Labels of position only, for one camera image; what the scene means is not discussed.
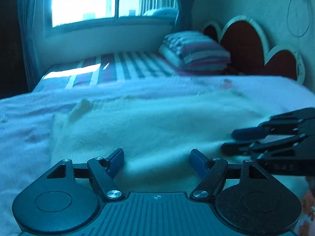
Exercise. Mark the light blue pillow on sill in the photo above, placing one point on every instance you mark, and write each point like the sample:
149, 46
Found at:
164, 12

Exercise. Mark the blue right curtain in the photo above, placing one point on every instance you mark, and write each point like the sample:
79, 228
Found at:
172, 0

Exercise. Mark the striped bed sheet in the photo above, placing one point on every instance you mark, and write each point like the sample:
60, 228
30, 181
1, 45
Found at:
104, 69

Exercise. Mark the red heart-shaped headboard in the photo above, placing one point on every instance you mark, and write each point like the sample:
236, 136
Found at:
250, 51

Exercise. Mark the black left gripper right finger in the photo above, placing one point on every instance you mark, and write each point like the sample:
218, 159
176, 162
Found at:
244, 197

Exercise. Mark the white floral bedspread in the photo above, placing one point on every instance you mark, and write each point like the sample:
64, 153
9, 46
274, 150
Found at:
27, 120

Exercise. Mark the cream knitted sweater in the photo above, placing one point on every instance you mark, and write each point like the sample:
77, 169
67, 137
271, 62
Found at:
156, 135

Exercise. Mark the folded striped quilt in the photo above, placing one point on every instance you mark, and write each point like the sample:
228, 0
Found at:
194, 51

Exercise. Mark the blue curtain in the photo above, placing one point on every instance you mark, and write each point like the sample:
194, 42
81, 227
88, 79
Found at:
35, 21
172, 0

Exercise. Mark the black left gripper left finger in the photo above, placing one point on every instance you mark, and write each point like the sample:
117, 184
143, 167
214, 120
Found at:
68, 197

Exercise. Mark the blue left curtain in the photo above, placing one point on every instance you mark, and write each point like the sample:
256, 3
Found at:
35, 21

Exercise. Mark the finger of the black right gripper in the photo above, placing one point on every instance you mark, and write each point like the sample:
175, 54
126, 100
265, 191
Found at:
291, 123
292, 156

